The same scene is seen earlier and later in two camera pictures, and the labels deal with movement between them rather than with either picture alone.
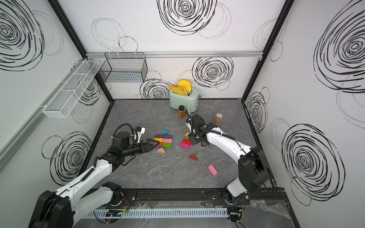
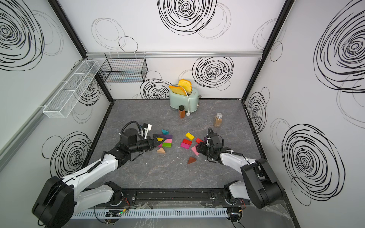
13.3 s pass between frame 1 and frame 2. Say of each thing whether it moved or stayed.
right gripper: moved
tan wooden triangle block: stayed
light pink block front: moved
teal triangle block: stayed
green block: stayed
